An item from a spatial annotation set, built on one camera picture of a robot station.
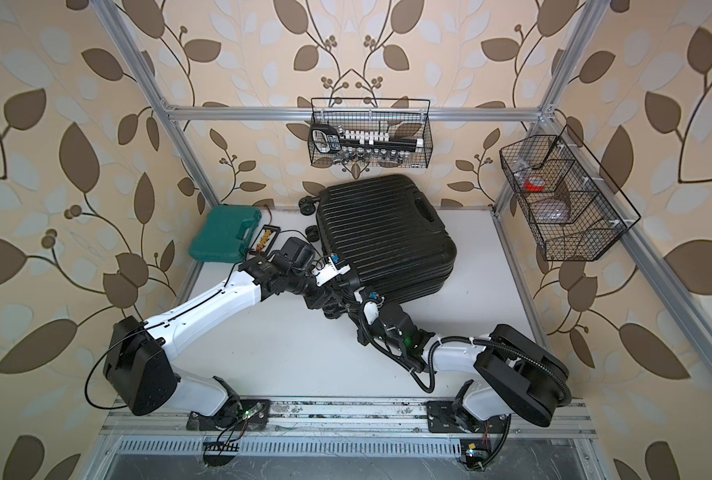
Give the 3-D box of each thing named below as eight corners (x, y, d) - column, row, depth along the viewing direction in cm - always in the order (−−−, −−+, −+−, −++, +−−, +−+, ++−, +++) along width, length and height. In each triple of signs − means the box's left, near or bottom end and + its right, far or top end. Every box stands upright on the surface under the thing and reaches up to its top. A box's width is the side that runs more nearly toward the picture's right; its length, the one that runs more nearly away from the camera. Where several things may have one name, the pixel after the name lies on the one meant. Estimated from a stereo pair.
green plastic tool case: (190, 262, 105) (185, 255, 102) (214, 211, 121) (210, 204, 118) (247, 262, 105) (243, 255, 102) (263, 211, 121) (260, 204, 118)
